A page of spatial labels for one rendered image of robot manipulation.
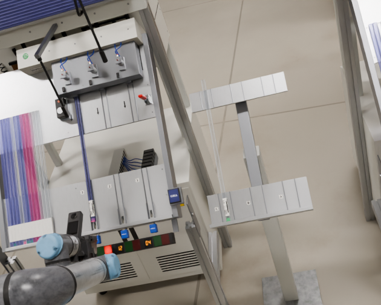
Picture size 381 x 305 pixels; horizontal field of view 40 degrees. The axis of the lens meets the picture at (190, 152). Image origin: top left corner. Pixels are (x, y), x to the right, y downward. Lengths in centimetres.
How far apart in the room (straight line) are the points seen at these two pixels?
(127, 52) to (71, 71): 23
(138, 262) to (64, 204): 62
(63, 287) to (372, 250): 166
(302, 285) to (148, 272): 72
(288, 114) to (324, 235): 113
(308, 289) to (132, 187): 96
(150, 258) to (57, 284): 129
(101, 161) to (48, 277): 135
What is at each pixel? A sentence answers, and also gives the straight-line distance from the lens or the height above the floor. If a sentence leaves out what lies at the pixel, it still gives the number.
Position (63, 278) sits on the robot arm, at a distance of 128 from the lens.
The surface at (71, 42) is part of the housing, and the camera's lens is 210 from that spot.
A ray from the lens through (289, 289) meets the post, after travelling 238.
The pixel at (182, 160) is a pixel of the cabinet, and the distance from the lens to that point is 232.
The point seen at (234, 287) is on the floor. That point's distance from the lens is 256.
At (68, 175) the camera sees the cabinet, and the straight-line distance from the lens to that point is 256.
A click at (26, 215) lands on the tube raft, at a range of 211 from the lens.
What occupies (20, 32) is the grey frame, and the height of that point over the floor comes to 135.
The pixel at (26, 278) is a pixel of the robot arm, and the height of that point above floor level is 117.
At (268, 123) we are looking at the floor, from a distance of 351.
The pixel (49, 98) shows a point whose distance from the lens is 216.
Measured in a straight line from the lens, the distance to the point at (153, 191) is 193.
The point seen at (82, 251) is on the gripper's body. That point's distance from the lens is 182.
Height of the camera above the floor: 192
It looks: 34 degrees down
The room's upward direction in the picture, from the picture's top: 20 degrees counter-clockwise
